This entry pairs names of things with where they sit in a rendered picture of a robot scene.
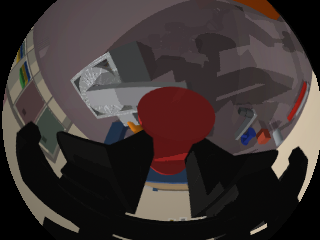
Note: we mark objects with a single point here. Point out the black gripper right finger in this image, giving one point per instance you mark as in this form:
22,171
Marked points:
212,172

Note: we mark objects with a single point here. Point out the light grey cylinder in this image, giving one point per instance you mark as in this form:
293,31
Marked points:
277,136

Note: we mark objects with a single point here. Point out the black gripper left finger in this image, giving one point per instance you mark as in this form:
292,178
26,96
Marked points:
125,164

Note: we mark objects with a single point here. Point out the grey crank handle with dark red knob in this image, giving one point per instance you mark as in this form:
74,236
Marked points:
173,115

